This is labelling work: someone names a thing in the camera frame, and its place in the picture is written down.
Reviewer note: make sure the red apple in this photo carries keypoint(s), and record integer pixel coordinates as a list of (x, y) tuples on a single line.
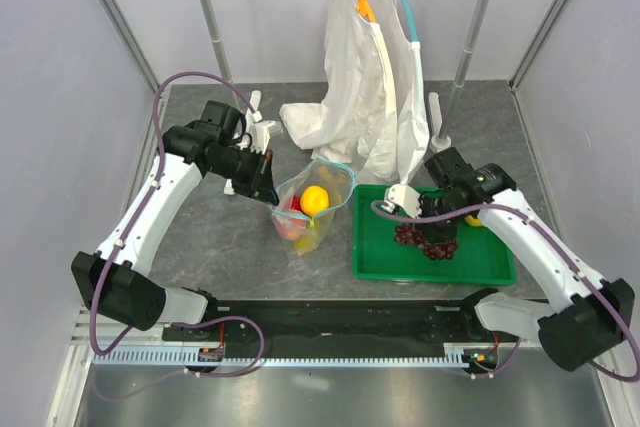
[(295, 204)]

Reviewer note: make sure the white garment on teal hanger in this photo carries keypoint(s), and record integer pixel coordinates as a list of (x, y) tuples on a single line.
[(413, 133)]

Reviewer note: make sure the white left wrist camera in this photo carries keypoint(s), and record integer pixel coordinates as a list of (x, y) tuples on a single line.
[(261, 131)]

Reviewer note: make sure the small yellow fruit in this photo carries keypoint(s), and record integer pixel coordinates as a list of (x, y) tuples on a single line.
[(473, 221)]

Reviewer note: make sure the orange fruit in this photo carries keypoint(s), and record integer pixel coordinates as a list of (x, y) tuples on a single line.
[(314, 199)]

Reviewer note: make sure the purple grape bunch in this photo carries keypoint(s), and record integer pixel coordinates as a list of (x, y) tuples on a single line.
[(434, 245)]

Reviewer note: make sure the white garment on orange hanger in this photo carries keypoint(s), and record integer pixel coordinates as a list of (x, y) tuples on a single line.
[(356, 122)]

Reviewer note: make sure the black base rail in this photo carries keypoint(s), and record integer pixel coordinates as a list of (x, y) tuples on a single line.
[(359, 327)]

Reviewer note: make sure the clear zip top bag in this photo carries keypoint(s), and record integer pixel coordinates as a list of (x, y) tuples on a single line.
[(339, 181)]

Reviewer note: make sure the light blue cable duct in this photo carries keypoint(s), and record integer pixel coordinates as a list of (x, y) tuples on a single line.
[(195, 356)]

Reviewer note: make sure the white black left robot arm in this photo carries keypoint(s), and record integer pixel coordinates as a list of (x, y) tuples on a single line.
[(114, 280)]

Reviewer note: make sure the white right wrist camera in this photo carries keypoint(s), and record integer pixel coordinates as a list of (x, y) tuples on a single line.
[(403, 197)]

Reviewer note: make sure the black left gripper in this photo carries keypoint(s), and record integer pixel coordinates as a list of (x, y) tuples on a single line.
[(260, 185)]

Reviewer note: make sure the green plastic tray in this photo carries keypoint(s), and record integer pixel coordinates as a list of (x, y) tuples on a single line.
[(481, 258)]

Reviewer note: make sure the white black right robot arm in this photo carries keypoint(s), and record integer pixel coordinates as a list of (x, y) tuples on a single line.
[(584, 314)]

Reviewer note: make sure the peach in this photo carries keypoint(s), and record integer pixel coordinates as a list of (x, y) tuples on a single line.
[(290, 227)]

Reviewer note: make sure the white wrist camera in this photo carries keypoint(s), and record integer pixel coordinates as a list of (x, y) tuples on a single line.
[(261, 131), (403, 197)]

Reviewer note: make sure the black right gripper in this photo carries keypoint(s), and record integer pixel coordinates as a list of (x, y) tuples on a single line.
[(432, 234)]

